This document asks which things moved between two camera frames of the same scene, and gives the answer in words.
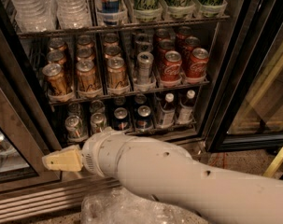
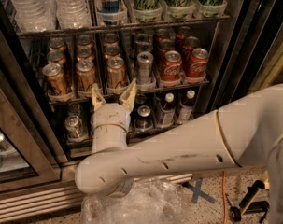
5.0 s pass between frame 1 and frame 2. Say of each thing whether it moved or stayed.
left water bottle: stayed
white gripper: moved
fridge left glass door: stayed
